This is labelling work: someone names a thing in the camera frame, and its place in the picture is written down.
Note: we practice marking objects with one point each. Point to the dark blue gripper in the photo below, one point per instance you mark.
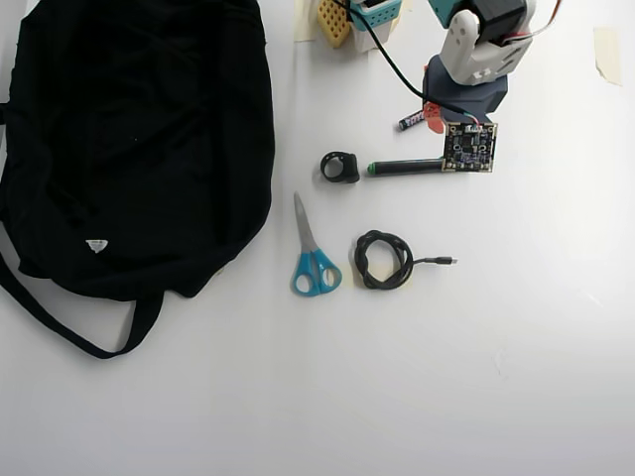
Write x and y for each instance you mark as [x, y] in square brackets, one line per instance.
[433, 118]

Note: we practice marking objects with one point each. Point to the green capped black marker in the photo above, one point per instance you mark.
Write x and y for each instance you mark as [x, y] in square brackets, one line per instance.
[407, 167]

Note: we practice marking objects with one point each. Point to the white grey teal robot arm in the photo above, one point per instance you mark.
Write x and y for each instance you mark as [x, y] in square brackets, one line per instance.
[491, 30]

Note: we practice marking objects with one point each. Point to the teal white robot base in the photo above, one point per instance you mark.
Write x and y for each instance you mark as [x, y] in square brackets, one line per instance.
[369, 42]

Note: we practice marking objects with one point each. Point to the black fabric bag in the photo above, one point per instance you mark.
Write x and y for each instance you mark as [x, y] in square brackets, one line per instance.
[124, 149]

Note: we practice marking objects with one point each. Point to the black AAA battery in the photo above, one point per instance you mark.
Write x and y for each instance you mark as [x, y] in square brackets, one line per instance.
[411, 120]

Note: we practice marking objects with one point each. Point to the yellow perforated plastic block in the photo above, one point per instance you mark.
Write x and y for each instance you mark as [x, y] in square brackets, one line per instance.
[333, 25]

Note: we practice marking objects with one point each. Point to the long beige masking tape strip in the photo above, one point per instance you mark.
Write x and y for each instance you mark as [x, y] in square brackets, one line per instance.
[305, 25]

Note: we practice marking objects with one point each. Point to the short beige masking tape piece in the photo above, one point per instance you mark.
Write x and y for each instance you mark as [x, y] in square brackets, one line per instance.
[609, 54]

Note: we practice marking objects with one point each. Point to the bare camera circuit board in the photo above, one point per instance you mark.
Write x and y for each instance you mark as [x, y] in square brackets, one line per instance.
[469, 149]

